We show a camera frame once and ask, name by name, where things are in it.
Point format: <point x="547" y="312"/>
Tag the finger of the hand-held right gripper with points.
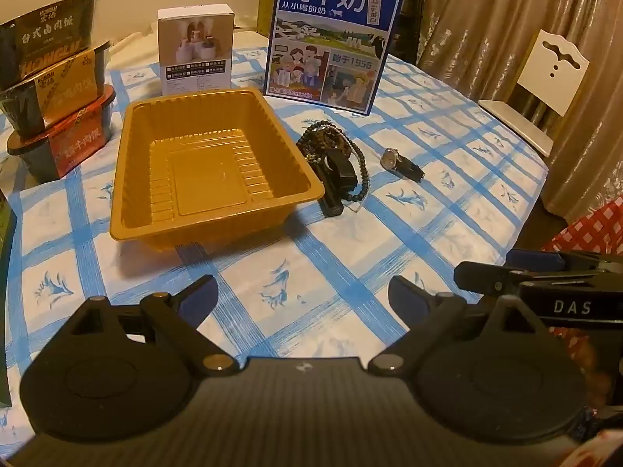
<point x="535" y="257"/>
<point x="486" y="279"/>

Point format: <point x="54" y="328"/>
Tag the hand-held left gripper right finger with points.
<point x="406" y="301"/>

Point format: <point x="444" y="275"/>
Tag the yellow label instant meal bowl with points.
<point x="58" y="92"/>

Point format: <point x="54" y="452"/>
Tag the beige curtain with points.
<point x="486" y="0"/>

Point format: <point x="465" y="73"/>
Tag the dark green package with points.
<point x="4" y="301"/>

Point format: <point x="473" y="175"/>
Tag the dark metal rack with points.
<point x="411" y="24"/>

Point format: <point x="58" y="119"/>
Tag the blue milk carton box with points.
<point x="331" y="58"/>

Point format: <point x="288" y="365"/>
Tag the white chair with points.
<point x="550" y="68"/>

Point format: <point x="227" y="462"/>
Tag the small white carton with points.
<point x="194" y="48"/>

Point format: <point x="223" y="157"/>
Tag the black instant meal bowl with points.
<point x="44" y="34"/>

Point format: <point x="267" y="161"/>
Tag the red label instant meal bowl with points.
<point x="78" y="141"/>

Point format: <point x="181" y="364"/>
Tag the blue checked tablecloth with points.
<point x="340" y="253"/>

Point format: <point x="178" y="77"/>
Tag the red patterned cloth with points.
<point x="598" y="228"/>

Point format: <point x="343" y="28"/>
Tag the golden plastic tray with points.
<point x="209" y="189"/>

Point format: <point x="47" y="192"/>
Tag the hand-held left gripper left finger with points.
<point x="199" y="296"/>

